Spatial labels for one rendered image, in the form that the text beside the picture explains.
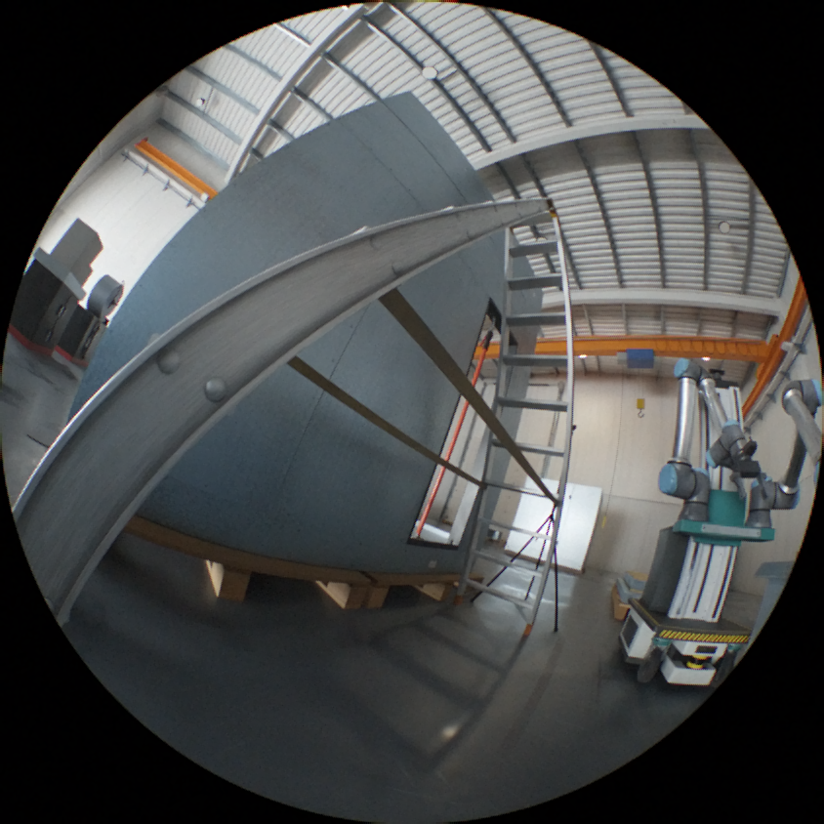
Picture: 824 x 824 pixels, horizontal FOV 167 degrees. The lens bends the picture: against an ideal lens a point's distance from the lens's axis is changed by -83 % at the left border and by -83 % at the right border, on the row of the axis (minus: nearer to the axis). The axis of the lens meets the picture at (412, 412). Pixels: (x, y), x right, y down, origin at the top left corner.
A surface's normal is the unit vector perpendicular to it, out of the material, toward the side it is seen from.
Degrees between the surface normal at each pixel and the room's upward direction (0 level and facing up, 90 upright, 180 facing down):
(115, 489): 88
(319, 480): 90
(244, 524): 90
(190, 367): 88
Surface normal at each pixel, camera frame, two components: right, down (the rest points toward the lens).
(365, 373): 0.72, 0.06
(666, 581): -0.54, -0.43
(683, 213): -0.39, 0.89
